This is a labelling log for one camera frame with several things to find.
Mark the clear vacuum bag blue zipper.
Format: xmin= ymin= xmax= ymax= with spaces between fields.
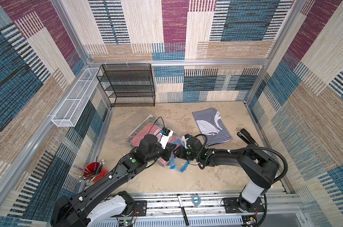
xmin=126 ymin=115 xmax=189 ymax=173

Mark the navy white striped tank top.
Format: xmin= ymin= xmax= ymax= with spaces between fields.
xmin=192 ymin=108 xmax=233 ymax=146

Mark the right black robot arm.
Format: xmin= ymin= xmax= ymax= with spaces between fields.
xmin=174 ymin=136 xmax=288 ymax=212

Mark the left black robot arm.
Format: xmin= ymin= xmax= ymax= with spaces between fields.
xmin=50 ymin=134 xmax=177 ymax=227

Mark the red white striped tank top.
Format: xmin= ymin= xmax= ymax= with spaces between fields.
xmin=131 ymin=123 xmax=182 ymax=166

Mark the green folded garment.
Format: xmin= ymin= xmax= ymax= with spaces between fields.
xmin=126 ymin=115 xmax=155 ymax=144

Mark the blue tape roll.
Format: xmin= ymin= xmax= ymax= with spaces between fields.
xmin=191 ymin=194 xmax=201 ymax=206

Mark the black stapler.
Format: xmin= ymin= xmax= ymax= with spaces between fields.
xmin=237 ymin=128 xmax=259 ymax=147

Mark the black marker pen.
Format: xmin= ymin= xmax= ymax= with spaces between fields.
xmin=177 ymin=194 xmax=189 ymax=226

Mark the red pencil cup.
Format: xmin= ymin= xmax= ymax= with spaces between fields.
xmin=73 ymin=157 xmax=109 ymax=183

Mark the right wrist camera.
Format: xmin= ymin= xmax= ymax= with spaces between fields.
xmin=182 ymin=134 xmax=192 ymax=147

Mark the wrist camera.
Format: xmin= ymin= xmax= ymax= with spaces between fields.
xmin=182 ymin=134 xmax=192 ymax=147
xmin=159 ymin=127 xmax=174 ymax=149

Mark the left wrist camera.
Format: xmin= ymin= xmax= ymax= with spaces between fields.
xmin=159 ymin=127 xmax=174 ymax=149

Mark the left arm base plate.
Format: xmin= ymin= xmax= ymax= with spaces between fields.
xmin=121 ymin=200 xmax=147 ymax=217

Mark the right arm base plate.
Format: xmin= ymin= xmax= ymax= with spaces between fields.
xmin=221 ymin=197 xmax=265 ymax=213

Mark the black wire mesh shelf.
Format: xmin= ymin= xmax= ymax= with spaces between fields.
xmin=97 ymin=63 xmax=156 ymax=107

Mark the white wire mesh basket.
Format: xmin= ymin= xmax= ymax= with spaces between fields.
xmin=51 ymin=68 xmax=99 ymax=127

